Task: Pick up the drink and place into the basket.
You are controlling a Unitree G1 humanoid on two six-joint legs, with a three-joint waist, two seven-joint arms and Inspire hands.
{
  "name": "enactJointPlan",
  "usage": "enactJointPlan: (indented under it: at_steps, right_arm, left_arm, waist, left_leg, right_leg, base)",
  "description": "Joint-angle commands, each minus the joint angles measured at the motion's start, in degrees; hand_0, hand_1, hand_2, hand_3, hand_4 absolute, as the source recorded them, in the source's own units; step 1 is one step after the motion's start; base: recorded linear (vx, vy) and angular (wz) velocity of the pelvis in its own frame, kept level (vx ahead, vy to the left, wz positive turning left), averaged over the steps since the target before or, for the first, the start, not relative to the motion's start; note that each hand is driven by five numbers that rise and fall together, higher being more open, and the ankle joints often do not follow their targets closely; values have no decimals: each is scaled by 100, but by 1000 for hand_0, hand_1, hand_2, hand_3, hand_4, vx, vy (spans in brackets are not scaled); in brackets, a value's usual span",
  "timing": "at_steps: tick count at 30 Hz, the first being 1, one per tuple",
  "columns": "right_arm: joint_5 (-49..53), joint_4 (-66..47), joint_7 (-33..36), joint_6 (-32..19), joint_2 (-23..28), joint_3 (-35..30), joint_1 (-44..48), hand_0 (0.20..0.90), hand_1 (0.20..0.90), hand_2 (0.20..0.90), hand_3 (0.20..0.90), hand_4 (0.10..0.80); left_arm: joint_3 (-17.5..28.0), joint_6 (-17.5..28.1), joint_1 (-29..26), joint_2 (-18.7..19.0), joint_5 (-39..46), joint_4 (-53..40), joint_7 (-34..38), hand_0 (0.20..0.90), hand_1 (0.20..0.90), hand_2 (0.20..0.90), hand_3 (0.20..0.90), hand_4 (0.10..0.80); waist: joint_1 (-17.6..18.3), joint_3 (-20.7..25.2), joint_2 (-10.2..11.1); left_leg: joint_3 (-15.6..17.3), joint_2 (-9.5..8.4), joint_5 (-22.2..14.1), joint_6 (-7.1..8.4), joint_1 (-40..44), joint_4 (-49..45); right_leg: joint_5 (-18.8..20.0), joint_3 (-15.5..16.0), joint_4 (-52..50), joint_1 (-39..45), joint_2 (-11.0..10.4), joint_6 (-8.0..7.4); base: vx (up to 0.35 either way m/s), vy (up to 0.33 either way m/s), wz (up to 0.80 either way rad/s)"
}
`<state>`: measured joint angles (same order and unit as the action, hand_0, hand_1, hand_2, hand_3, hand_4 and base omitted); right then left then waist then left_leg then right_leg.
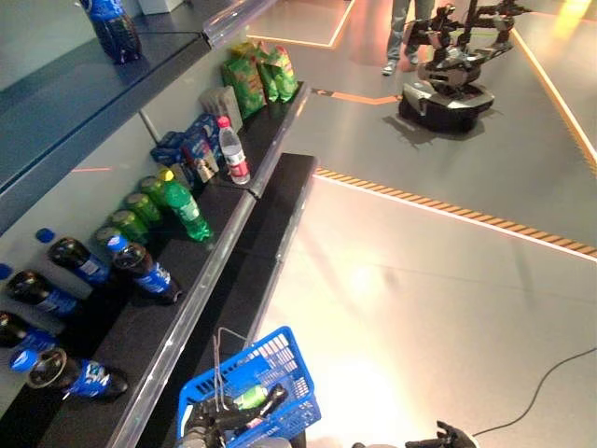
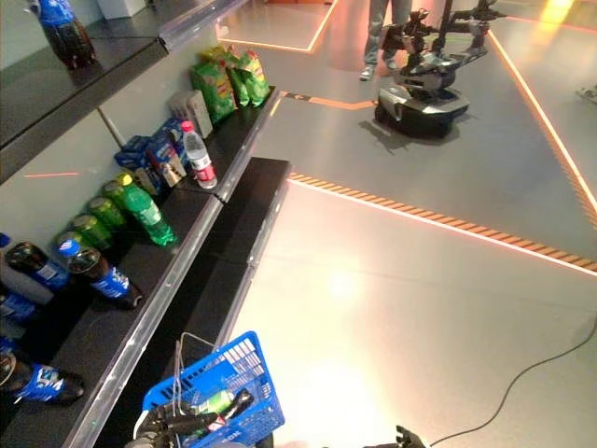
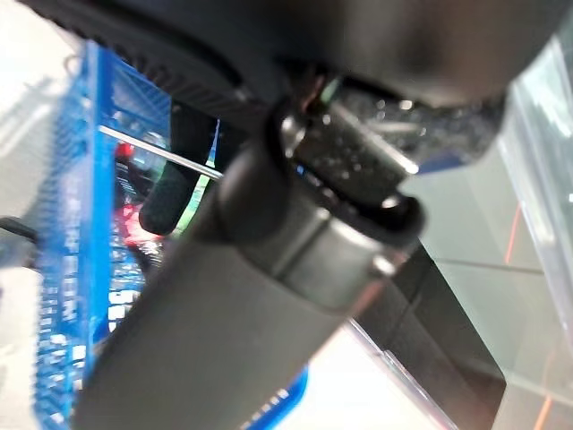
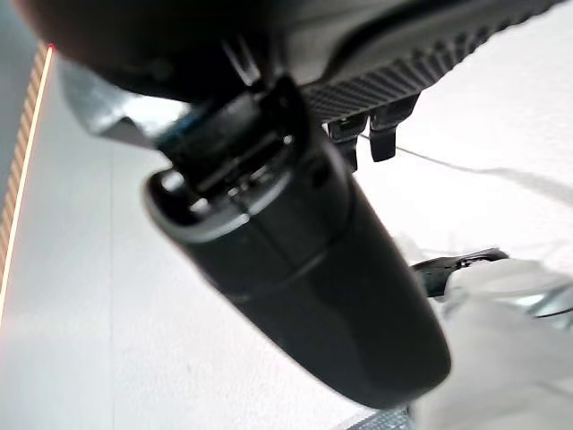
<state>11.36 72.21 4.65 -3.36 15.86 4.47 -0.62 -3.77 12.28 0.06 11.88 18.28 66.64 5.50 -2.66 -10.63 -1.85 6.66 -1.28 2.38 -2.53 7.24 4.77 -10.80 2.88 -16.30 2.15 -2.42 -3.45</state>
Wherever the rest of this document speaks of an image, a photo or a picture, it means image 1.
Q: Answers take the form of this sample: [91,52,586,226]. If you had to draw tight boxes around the robot right hand black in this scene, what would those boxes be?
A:
[405,419,477,448]

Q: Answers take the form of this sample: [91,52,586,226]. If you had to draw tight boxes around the robot left hand black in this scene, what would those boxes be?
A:
[186,396,262,448]

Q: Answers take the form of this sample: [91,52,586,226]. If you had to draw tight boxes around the blue plastic shopping basket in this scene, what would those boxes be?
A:
[178,325,323,448]

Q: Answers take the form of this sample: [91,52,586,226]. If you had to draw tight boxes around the green Sprite bottle yellow cap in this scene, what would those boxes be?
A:
[158,168,215,243]

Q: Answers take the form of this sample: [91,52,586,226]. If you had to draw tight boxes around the green bottle in basket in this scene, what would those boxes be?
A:
[232,385,270,412]

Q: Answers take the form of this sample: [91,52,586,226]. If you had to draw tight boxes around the small Pepsi bottle blue cap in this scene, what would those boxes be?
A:
[9,347,130,400]
[0,263,78,318]
[35,227,111,286]
[106,234,183,305]
[0,311,60,351]

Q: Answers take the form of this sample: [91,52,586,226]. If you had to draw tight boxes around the small white brown snack box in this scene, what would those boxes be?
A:
[190,156,219,183]

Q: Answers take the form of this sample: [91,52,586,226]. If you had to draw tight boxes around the water bottle red label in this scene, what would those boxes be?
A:
[216,116,252,186]

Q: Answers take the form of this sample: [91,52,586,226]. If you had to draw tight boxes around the blue snack packets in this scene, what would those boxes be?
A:
[180,137,225,176]

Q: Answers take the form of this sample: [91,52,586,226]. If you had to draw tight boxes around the upright blue Oreo box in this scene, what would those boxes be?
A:
[149,132,187,163]

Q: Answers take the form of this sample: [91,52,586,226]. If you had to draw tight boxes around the black wheeled mobile robot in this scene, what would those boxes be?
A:
[398,0,528,134]

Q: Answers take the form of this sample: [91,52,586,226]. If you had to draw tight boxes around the green Lays chips bag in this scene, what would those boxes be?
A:
[220,41,267,120]
[257,60,299,105]
[255,40,296,71]

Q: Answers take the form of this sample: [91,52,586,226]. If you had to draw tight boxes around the large Pepsi cola bottle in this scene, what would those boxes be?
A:
[81,0,144,65]

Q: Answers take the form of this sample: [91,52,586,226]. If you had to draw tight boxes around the person in grey trousers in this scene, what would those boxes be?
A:
[382,0,437,76]

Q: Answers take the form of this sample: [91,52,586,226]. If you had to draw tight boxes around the black floor cable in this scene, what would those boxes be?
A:
[470,347,597,438]

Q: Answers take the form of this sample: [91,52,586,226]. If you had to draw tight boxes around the black shelf with clear rail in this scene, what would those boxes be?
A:
[153,152,318,448]
[0,81,312,448]

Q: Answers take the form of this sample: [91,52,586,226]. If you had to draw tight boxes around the grey shelf with clear rail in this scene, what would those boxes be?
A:
[202,0,281,48]

